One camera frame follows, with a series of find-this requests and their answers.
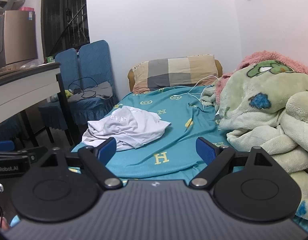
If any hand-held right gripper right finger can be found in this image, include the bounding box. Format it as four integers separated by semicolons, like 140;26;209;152
189;137;272;188

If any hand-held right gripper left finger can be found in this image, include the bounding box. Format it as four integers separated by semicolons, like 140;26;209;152
40;137;121;190

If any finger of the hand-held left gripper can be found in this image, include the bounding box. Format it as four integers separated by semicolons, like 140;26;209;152
0;140;16;152

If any white t-shirt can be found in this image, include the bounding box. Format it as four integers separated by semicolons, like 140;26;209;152
82;106;172;152

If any person's left hand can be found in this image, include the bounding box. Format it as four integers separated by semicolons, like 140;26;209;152
0;197;11;231

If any blue covered chair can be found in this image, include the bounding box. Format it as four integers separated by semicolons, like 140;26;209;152
39;40;119;130
55;48;81;98
0;115;24;144

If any white table with dark legs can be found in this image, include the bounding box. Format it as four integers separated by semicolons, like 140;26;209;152
0;62;75;148

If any green fleece blanket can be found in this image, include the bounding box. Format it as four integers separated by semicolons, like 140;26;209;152
201;59;308;218

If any grey cloth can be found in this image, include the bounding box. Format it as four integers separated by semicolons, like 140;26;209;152
67;81;113;103

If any teal printed bed sheet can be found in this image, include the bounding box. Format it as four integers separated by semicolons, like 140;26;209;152
9;86;308;230

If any wooden bed headboard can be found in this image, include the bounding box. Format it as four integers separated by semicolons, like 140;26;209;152
127;59;223;91

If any checked pillow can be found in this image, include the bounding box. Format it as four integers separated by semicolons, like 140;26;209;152
132;54;219;94

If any gold refrigerator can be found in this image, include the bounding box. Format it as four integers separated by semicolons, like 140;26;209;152
0;10;37;68

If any dark window with grille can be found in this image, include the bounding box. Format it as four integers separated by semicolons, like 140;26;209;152
40;0;90;58

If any white charging cable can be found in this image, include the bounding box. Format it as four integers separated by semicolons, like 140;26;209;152
170;75;221;112

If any black cable with adapter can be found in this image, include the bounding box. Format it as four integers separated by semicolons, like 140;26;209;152
69;77;99;99

